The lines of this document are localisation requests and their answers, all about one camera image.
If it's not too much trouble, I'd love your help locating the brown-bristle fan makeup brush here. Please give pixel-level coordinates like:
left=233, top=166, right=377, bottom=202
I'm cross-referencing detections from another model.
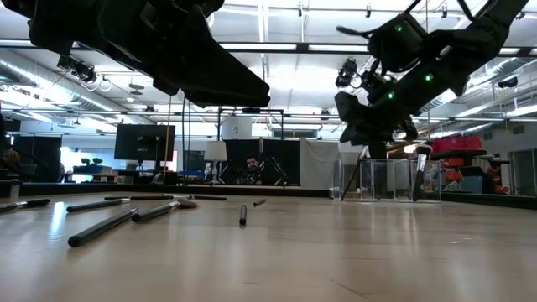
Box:
left=130, top=197, right=200, bottom=224

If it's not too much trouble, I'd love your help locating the black rack frame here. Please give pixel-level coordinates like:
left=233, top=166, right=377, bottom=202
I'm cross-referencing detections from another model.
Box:
left=216, top=106, right=286, bottom=142

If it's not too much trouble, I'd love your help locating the black TV monitor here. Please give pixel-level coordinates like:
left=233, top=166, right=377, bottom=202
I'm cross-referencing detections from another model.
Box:
left=113, top=122, right=177, bottom=163

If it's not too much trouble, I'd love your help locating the black overhead camera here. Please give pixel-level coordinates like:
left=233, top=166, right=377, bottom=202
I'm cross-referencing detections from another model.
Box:
left=335, top=57, right=358, bottom=90

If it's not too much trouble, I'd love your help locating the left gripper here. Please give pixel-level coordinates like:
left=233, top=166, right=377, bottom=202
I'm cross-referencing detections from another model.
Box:
left=0, top=0, right=272, bottom=108

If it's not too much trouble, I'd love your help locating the shelf with orange bins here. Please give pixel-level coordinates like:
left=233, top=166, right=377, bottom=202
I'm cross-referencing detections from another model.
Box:
left=431, top=149, right=512, bottom=195

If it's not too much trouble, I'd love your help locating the black cabinet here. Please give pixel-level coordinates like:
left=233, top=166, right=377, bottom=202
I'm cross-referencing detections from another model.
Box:
left=12, top=134, right=64, bottom=184

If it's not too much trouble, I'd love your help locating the blue planter box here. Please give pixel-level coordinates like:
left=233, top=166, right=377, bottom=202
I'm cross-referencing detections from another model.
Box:
left=72, top=156, right=113, bottom=175

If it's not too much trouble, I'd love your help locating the black tripod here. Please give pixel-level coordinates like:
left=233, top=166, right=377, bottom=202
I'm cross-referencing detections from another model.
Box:
left=258, top=154, right=291, bottom=186

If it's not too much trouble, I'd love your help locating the black hanging cable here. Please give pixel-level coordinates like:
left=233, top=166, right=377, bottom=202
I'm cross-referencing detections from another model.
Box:
left=186, top=99, right=193, bottom=186
left=180, top=96, right=187, bottom=186

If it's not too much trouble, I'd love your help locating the long black makeup brush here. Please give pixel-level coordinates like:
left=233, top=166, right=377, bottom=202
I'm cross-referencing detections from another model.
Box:
left=67, top=206, right=139, bottom=248

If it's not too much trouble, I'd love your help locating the large red bin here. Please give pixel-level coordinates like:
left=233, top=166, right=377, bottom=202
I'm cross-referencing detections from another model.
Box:
left=430, top=135, right=483, bottom=155

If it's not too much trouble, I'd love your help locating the black-bristle makeup brush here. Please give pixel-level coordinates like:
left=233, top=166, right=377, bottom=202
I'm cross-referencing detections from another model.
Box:
left=0, top=197, right=51, bottom=213

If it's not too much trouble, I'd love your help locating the clear acrylic brush organizer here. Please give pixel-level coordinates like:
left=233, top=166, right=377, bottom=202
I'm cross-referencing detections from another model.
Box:
left=334, top=158, right=442, bottom=204

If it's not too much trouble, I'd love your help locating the person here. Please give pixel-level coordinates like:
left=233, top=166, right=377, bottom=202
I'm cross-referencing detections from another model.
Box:
left=1, top=148, right=22, bottom=169
left=241, top=154, right=266, bottom=186

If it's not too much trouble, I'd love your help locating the white hanging sheet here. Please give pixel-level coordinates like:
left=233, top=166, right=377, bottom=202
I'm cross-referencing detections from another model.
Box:
left=298, top=137, right=341, bottom=190

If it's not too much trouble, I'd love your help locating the black partition panel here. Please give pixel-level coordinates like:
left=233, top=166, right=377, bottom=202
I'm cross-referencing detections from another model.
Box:
left=220, top=138, right=301, bottom=187

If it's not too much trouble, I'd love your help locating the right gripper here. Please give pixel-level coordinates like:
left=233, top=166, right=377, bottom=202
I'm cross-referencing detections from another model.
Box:
left=334, top=90, right=420, bottom=146

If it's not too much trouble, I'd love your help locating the large powder brush silver ferrule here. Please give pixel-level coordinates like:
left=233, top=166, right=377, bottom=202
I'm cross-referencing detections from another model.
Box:
left=411, top=143, right=434, bottom=203

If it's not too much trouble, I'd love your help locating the white table lamp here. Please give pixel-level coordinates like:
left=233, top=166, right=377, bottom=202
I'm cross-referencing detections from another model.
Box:
left=203, top=140, right=229, bottom=185

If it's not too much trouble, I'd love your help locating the white sign box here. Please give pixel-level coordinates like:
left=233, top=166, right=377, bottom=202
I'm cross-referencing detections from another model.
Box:
left=221, top=116, right=254, bottom=141

